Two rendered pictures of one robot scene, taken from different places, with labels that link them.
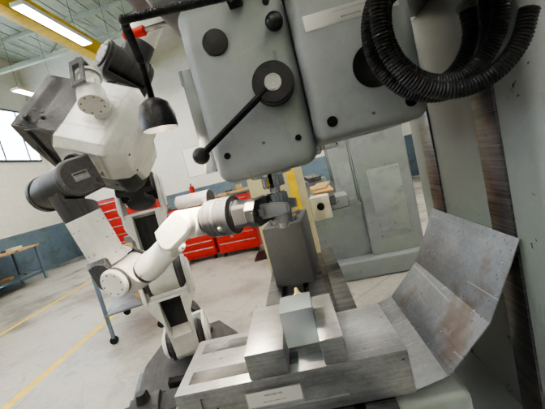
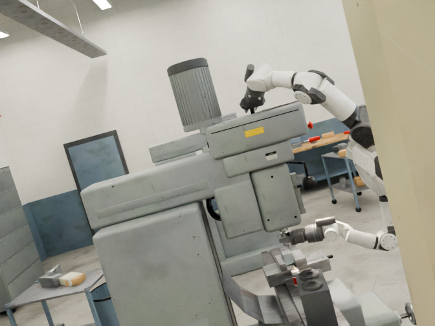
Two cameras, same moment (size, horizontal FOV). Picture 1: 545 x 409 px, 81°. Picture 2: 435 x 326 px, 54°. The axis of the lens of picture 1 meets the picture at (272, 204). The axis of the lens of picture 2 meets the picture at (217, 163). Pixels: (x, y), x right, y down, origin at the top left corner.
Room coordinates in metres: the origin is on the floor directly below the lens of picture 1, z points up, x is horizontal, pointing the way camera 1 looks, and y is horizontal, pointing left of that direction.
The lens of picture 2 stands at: (2.73, -0.44, 1.94)
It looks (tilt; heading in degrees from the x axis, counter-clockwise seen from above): 7 degrees down; 175
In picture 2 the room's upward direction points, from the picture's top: 16 degrees counter-clockwise
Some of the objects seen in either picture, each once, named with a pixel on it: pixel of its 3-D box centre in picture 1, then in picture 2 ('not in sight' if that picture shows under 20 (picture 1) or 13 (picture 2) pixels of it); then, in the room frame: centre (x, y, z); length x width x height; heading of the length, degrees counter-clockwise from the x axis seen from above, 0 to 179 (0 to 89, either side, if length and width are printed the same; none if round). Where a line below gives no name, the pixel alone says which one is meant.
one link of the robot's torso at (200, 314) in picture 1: (186, 333); not in sight; (1.39, 0.52, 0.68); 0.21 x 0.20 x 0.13; 13
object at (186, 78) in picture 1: (203, 122); (296, 193); (0.69, 0.10, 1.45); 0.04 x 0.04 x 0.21; 84
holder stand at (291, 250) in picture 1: (292, 243); (316, 299); (1.04, -0.03, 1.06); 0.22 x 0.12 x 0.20; 168
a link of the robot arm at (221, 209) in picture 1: (242, 214); (303, 235); (0.71, 0.07, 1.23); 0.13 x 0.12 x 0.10; 155
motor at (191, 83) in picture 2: not in sight; (195, 95); (0.65, -0.26, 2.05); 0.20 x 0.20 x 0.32
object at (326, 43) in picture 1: (346, 70); (237, 204); (0.65, -0.21, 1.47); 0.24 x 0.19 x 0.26; 174
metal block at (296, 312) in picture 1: (298, 318); (287, 257); (0.50, 0.00, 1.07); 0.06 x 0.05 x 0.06; 176
